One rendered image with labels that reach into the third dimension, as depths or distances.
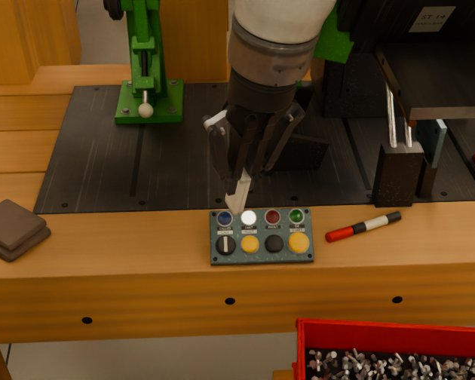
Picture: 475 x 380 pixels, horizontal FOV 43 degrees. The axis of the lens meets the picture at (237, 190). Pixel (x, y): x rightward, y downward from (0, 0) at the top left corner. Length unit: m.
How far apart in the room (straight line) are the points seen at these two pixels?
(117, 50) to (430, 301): 2.88
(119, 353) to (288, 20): 1.49
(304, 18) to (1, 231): 0.57
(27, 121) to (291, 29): 0.81
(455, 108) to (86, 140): 0.66
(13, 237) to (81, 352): 1.06
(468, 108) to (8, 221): 0.67
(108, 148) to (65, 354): 0.97
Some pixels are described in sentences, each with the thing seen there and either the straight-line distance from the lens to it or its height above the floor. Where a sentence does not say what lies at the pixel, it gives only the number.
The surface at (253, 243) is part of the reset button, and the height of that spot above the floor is 0.94.
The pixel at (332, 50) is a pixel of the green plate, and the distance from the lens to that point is 0.96.
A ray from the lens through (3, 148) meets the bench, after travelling 1.23.
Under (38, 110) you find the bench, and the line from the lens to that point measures 1.33.
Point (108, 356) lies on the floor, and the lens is 1.93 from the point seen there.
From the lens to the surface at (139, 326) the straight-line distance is 0.97.
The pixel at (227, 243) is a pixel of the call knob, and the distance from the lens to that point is 0.86.
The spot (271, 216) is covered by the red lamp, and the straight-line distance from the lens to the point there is 0.88.
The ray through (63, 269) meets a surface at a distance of 0.91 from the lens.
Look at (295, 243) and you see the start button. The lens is 0.87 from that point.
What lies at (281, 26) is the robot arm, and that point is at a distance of 0.58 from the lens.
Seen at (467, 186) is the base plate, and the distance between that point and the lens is 1.09.
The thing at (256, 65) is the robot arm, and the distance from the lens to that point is 0.61.
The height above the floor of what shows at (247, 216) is 0.95.
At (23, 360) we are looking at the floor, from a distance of 1.99.
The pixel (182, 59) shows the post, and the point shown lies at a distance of 1.35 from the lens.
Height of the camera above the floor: 1.53
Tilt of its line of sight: 39 degrees down
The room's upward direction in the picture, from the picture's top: straight up
